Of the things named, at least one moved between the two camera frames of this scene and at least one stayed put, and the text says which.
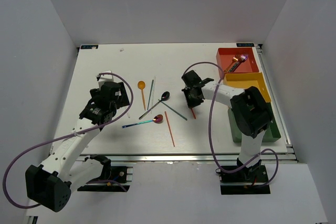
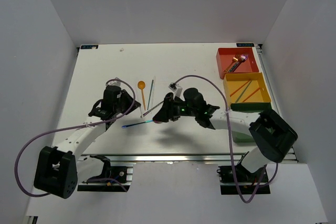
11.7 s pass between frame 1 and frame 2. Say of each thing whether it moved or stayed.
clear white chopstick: stayed
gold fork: stayed
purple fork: stayed
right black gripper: moved
